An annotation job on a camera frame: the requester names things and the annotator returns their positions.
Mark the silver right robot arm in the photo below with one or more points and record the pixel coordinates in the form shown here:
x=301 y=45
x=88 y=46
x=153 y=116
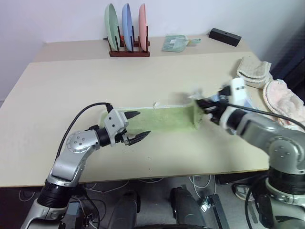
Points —
x=264 y=136

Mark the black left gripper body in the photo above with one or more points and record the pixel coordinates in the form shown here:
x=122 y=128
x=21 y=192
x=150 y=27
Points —
x=121 y=138

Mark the dark fabric object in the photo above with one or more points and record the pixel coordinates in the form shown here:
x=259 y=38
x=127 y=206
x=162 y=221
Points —
x=289 y=71

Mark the blue plate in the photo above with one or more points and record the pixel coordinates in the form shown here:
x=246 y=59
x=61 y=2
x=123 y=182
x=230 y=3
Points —
x=127 y=26

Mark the green towel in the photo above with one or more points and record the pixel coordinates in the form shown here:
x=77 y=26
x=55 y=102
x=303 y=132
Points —
x=164 y=118

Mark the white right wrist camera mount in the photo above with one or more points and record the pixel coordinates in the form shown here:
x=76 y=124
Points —
x=239 y=91

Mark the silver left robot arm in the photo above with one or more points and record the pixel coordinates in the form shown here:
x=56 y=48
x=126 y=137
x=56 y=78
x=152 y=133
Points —
x=71 y=152

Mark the brown wooden plate rack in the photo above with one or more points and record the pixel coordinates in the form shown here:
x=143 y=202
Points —
x=129 y=53

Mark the grey electronics box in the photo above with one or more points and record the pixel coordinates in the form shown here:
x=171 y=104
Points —
x=73 y=209

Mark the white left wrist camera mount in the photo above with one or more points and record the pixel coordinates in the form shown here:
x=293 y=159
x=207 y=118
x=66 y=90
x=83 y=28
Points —
x=114 y=121

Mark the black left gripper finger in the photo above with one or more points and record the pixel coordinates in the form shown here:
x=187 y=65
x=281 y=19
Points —
x=140 y=137
x=132 y=114

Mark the pink fluffy towel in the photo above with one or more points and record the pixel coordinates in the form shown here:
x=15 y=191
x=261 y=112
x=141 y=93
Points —
x=283 y=102

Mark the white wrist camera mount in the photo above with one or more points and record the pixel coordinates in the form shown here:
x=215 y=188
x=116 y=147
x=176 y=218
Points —
x=239 y=91
x=114 y=121

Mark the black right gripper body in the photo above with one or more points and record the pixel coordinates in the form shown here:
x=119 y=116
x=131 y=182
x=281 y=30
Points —
x=220 y=102

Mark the black table leg bar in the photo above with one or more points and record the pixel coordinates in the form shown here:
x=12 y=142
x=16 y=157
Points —
x=218 y=210

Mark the beige folded towel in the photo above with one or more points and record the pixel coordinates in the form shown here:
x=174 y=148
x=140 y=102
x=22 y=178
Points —
x=253 y=70

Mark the green plate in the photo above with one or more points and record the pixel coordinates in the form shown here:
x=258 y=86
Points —
x=112 y=26

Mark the black rectangular box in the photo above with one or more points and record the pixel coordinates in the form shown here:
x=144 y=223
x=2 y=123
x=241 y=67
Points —
x=225 y=36

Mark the pink plate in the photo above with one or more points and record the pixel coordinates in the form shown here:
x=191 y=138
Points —
x=142 y=26

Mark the green dustpan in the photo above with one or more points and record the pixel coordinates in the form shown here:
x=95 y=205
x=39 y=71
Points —
x=174 y=43

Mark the dark rounded robot leg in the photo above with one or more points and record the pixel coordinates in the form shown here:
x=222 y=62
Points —
x=126 y=210
x=187 y=210

